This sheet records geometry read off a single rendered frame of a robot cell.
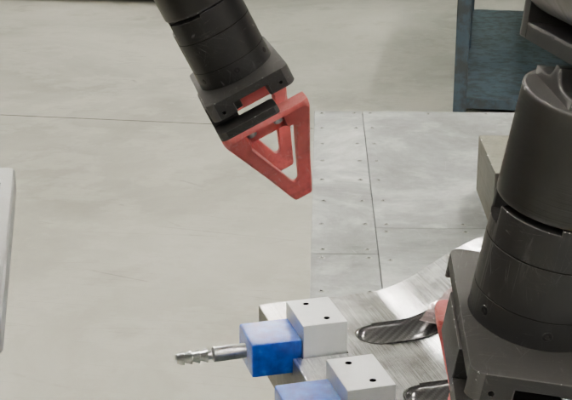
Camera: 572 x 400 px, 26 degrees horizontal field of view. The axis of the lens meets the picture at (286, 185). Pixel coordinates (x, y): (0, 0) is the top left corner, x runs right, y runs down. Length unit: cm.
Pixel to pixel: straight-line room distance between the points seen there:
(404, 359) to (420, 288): 12
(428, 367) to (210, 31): 30
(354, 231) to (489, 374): 89
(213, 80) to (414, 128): 91
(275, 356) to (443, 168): 69
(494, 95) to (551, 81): 430
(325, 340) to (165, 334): 206
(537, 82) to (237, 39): 41
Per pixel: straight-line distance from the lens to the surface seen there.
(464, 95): 473
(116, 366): 287
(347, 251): 132
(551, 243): 50
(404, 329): 103
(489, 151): 144
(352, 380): 88
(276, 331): 98
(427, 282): 107
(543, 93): 49
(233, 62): 88
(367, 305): 106
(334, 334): 97
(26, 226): 376
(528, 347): 52
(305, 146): 89
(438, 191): 152
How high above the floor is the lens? 129
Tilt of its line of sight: 19 degrees down
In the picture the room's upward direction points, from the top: straight up
